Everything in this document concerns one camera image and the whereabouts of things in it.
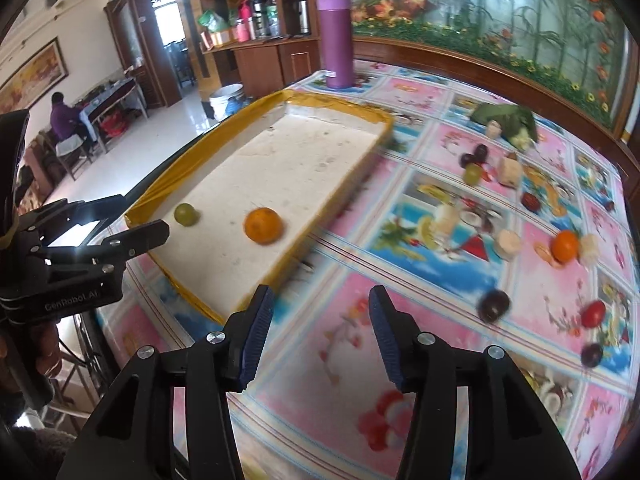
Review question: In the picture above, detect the orange mandarin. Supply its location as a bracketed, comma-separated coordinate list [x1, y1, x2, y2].
[550, 230, 579, 264]
[243, 207, 284, 245]

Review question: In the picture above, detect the white bucket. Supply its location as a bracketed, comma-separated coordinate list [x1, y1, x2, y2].
[209, 84, 245, 122]

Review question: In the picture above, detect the large cream banana chunk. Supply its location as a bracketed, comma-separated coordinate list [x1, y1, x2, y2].
[578, 233, 600, 266]

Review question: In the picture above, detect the person's left hand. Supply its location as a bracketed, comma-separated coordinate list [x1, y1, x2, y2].
[1, 322, 62, 411]

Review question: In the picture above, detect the small cream chunk by vegetable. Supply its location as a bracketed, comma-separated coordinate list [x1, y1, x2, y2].
[485, 119, 502, 140]

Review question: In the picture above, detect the green grape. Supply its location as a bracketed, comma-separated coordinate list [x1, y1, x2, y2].
[174, 203, 200, 226]
[462, 162, 483, 186]

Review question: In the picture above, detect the large dark plum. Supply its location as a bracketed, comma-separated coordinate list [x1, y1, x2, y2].
[477, 289, 511, 323]

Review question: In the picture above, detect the dark grape pair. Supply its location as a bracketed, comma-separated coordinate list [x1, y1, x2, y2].
[459, 144, 488, 168]

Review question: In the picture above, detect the white foam tray yellow tape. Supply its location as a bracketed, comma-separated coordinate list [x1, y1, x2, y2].
[125, 90, 393, 322]

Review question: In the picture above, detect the seated person in purple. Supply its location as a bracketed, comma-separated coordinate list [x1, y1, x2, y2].
[50, 92, 93, 155]

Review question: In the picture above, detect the red date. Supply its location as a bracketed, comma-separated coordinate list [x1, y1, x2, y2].
[521, 192, 541, 214]

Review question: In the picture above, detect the purple thermos bottle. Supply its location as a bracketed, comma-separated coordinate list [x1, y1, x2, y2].
[317, 0, 355, 89]

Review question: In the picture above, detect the small dark plum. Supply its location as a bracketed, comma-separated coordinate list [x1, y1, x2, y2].
[580, 342, 604, 368]

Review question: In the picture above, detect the small cream chunk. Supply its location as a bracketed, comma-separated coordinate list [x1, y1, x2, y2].
[485, 119, 502, 140]
[494, 229, 522, 261]

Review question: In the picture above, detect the green leafy vegetable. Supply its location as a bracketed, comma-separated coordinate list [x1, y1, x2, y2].
[470, 103, 538, 153]

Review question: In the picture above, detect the cream block with holes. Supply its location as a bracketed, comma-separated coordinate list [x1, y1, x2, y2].
[497, 157, 523, 188]

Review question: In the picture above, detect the colourful printed tablecloth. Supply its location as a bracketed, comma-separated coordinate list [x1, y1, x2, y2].
[94, 58, 639, 480]

